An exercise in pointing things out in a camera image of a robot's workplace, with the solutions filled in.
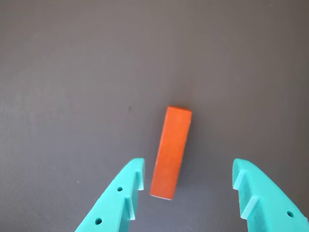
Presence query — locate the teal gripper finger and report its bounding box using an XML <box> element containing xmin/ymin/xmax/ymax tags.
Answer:
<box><xmin>231</xmin><ymin>158</ymin><xmax>309</xmax><ymax>232</ymax></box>
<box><xmin>73</xmin><ymin>158</ymin><xmax>146</xmax><ymax>232</ymax></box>

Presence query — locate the red wooden block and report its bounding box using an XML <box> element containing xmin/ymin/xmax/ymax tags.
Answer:
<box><xmin>149</xmin><ymin>105</ymin><xmax>193</xmax><ymax>201</ymax></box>

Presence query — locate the dark grey textured mat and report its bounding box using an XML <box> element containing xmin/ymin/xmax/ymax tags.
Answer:
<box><xmin>0</xmin><ymin>0</ymin><xmax>309</xmax><ymax>232</ymax></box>

